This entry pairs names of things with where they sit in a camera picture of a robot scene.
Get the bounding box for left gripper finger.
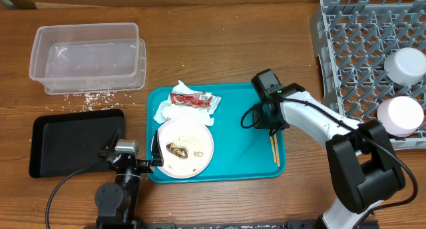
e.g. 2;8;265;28
103;129;120;151
151;130;164;166

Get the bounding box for brown food scrap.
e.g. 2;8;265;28
166;142;188;159

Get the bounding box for large white plate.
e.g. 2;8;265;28
158;118;214;179

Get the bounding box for wooden chopstick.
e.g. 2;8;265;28
270;136;277;164
273;134;280;168

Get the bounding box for small pink bowl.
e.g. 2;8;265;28
377;96;425;137

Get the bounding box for grey-white bowl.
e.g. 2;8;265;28
384;47;426;86

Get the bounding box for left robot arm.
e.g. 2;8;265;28
95;132;164;228

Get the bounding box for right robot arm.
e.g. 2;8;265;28
249;69;405;228

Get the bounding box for grey dishwasher rack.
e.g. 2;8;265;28
309;0;426;151

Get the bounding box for teal serving tray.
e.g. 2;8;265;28
148;83;286;184

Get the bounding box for crumpled white napkin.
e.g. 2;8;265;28
154;81;222;126

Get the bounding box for black plastic tray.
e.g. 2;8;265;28
29;109;125;178

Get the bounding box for scattered rice on table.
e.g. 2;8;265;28
43;91;138;113

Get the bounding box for red snack wrapper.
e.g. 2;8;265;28
170;93;212;107

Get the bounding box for clear plastic container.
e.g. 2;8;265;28
29;23;147;95

